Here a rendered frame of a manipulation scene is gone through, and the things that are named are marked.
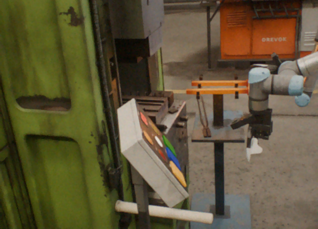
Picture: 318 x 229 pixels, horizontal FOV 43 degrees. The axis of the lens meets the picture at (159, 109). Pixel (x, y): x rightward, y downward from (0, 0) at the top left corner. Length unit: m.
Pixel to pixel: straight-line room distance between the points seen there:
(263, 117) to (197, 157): 1.92
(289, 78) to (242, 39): 4.00
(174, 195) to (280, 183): 1.87
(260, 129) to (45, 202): 1.11
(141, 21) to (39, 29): 0.41
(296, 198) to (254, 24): 2.94
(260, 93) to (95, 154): 0.73
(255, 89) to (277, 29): 3.98
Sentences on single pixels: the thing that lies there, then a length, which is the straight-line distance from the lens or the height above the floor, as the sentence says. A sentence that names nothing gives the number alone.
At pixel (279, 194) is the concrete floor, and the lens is 3.07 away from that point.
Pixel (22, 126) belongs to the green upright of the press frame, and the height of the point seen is 1.04.
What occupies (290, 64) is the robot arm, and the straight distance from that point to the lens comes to 1.65.
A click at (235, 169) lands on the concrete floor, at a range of 3.31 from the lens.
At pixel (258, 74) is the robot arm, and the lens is 1.51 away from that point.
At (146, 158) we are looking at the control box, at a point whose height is 1.13.
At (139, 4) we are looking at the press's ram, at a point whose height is 1.51.
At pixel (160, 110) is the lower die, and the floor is 0.97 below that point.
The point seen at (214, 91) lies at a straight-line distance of 2.26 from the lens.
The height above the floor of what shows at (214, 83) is 0.95.
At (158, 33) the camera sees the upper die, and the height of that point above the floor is 1.34.
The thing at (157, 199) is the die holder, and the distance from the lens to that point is 2.15.
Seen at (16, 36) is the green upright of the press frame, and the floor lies 1.43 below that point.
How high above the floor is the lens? 1.79
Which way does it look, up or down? 24 degrees down
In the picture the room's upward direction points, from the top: 5 degrees counter-clockwise
